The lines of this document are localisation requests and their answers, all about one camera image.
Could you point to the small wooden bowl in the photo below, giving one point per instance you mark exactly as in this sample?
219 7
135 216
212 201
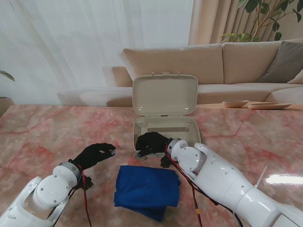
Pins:
235 103

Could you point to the beige sofa cushion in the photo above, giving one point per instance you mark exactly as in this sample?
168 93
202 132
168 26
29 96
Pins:
297 79

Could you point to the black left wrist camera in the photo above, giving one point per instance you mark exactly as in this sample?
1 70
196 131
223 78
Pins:
87 182

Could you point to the beige hard suitcase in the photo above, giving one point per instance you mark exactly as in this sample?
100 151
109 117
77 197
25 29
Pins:
165 94

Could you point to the blue shirt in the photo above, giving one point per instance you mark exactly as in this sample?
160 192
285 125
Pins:
146 189

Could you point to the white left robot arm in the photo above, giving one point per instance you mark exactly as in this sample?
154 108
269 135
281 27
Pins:
47 191

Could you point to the grey sofa cushion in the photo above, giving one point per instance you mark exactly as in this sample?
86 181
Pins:
284 63

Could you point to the tall green leafy plant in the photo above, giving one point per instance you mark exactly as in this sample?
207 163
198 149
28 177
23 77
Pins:
239 37

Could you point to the white sheer curtain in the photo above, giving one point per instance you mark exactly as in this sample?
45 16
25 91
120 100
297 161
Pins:
71 47

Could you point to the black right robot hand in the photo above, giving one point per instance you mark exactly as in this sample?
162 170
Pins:
152 143

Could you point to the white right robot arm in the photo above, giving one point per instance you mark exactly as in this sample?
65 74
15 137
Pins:
225 179

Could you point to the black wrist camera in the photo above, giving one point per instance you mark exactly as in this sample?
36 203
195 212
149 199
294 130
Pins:
87 182
165 162

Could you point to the beige sectional sofa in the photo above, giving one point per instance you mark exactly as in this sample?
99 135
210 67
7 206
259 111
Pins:
177 61

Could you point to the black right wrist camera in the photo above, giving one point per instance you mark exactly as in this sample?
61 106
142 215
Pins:
165 162

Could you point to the beige drape curtain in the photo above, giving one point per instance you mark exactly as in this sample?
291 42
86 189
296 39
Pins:
206 21

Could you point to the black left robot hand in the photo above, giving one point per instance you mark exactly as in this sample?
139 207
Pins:
93 154

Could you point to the small green plant leaf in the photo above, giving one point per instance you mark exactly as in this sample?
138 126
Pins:
8 75

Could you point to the oval wooden tray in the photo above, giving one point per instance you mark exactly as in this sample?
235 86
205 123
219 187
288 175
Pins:
270 106

